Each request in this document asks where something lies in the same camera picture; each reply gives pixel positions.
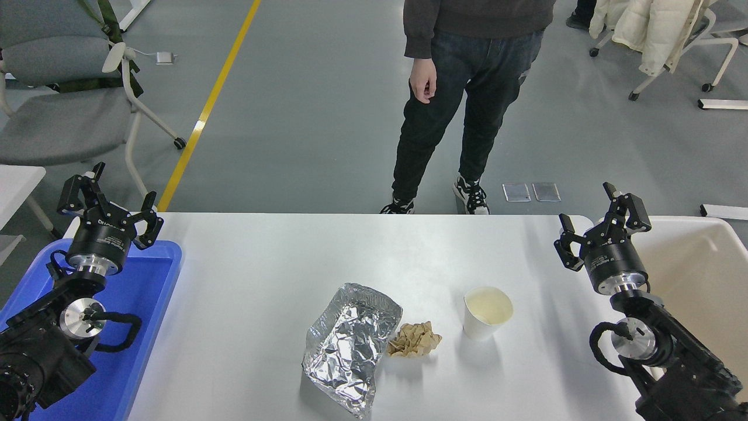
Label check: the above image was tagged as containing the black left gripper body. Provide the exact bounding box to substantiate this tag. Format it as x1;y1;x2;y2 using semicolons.
66;205;139;274

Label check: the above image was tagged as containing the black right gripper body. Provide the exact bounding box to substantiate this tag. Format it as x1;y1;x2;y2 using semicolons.
579;222;649;294

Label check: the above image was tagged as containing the white paper cup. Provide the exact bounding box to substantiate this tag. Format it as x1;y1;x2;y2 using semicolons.
463;286;514;342

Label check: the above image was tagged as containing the tan paper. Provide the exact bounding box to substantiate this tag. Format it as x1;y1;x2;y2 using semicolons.
386;321;442;358

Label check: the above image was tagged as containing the foil tray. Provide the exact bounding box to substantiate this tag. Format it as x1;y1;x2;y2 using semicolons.
302;282;403;419

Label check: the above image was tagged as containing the person's right hand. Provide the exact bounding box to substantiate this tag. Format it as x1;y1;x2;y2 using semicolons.
409;57;438;104

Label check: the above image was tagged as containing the grey padded office chair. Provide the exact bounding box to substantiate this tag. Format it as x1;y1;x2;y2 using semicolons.
0;0;188;199

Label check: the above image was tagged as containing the small white side table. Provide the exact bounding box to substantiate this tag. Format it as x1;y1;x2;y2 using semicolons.
0;165;64;267

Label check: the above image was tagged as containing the blue plastic tray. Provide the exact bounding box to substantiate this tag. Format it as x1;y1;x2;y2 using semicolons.
0;240;183;421

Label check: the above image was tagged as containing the white table foot bar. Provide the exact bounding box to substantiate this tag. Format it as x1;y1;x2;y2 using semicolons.
700;204;748;221
698;98;748;111

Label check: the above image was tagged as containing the large pale bin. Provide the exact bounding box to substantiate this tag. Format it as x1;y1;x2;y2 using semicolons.
595;215;748;404

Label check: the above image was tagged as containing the white table leg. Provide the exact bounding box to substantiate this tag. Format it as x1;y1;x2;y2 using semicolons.
119;0;151;32

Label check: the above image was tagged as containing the cream puffy coat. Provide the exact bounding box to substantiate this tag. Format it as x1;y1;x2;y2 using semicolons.
589;0;719;77

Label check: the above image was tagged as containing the person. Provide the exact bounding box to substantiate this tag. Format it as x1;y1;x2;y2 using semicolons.
565;0;598;30
380;0;557;215

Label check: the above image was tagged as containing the grey seat chair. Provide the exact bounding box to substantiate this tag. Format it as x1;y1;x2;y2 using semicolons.
710;0;748;46

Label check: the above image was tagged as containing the white power adapter with cable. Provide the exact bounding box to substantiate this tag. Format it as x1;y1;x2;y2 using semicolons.
133;49;177;65

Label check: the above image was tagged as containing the green strap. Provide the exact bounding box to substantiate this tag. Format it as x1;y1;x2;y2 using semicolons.
47;0;144;98

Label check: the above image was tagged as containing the white frame wheeled chair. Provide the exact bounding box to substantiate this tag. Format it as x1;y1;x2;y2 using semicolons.
589;0;740;102

